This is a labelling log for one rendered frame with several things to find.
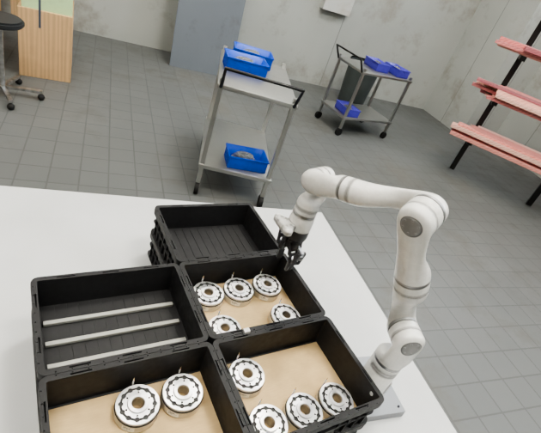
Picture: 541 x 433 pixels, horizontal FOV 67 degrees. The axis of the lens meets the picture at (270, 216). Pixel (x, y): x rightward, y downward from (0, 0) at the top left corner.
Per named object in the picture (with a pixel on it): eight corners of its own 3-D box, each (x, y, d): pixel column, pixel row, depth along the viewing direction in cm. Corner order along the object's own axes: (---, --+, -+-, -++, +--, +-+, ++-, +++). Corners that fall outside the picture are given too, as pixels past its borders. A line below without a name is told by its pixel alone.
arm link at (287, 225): (271, 217, 125) (277, 201, 122) (301, 216, 131) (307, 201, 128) (284, 237, 119) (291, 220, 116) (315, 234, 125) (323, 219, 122)
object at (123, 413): (154, 381, 103) (154, 379, 103) (164, 418, 96) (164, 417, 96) (111, 391, 98) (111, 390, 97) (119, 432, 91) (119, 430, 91)
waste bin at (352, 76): (355, 99, 723) (372, 60, 686) (369, 112, 683) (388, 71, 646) (329, 93, 701) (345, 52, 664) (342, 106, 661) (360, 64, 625)
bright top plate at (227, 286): (245, 277, 143) (245, 275, 143) (258, 297, 137) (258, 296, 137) (219, 281, 138) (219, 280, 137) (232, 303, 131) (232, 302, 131)
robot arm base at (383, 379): (371, 378, 140) (394, 347, 131) (381, 404, 133) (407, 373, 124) (348, 377, 138) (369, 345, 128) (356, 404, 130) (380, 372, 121)
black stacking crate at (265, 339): (314, 338, 136) (326, 316, 130) (367, 423, 117) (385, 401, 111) (202, 367, 115) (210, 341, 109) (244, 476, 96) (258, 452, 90)
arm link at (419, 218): (432, 217, 89) (418, 299, 103) (451, 198, 94) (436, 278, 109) (393, 204, 94) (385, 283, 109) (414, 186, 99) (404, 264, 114)
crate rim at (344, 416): (325, 320, 131) (327, 314, 130) (383, 405, 111) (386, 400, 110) (209, 345, 110) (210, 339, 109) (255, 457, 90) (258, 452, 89)
